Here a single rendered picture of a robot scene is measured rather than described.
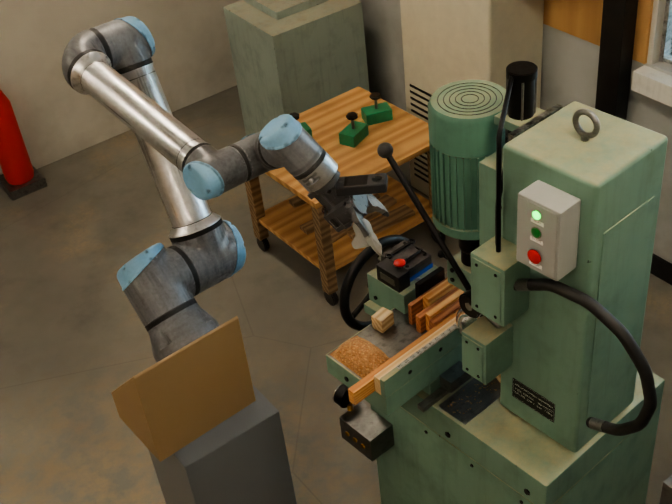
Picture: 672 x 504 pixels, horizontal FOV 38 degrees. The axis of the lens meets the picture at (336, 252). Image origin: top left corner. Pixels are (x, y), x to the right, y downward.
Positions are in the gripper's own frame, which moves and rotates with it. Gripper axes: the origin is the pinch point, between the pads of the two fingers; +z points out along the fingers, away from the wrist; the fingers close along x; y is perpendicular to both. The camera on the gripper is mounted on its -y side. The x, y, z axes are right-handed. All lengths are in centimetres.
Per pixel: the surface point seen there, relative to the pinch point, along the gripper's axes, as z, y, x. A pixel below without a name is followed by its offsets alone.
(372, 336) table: 19.2, 19.7, 5.6
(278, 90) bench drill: 16, 105, -201
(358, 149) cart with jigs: 34, 62, -137
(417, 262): 16.9, 5.8, -11.0
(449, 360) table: 32.6, 6.1, 9.8
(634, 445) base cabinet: 76, -17, 14
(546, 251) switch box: 3, -40, 32
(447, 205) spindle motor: -0.7, -17.8, 3.6
